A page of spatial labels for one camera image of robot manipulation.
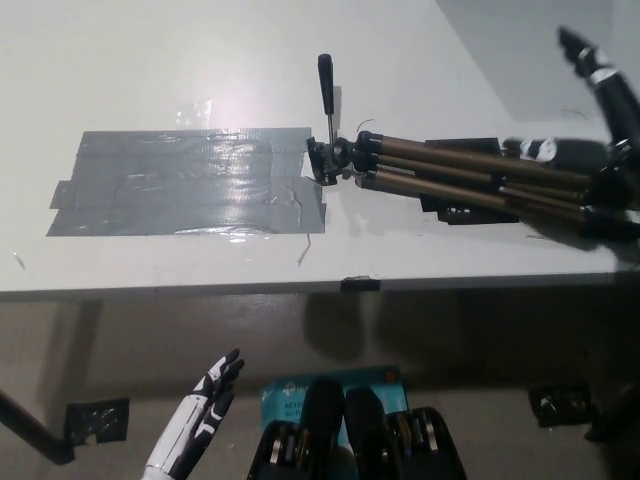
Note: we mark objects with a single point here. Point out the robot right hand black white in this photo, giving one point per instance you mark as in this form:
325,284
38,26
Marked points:
617,115

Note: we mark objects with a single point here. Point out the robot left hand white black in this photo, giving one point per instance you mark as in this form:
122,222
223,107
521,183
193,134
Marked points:
185,430

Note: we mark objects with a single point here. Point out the bronze and black camera tripod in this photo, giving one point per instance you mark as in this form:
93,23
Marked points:
450,167

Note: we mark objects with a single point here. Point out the black floor tape piece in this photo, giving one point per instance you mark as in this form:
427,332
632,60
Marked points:
562,405
97,420

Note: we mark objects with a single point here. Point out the black table leg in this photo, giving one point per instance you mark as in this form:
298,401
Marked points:
30,425

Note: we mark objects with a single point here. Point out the black tape square patch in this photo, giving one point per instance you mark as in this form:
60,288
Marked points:
465,214

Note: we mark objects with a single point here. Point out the teal wifi router box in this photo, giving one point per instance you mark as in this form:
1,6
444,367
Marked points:
390,387

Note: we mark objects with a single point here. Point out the grey duct tape patch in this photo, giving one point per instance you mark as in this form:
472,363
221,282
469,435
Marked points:
185,185

